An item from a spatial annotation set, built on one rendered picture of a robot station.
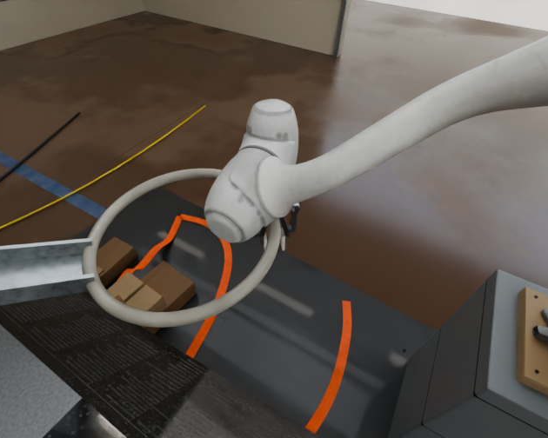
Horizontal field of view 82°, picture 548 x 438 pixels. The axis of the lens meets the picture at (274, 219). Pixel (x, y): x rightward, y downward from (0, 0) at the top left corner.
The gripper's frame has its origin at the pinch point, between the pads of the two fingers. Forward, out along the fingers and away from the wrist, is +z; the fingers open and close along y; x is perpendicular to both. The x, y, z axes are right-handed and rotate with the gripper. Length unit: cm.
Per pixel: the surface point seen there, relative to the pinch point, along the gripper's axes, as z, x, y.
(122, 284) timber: 64, -35, 70
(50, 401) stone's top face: -1, 32, 50
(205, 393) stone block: 16.2, 31.8, 22.5
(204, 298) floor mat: 88, -33, 34
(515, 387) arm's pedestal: 11, 44, -50
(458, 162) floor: 104, -138, -186
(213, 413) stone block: 13.5, 37.0, 20.3
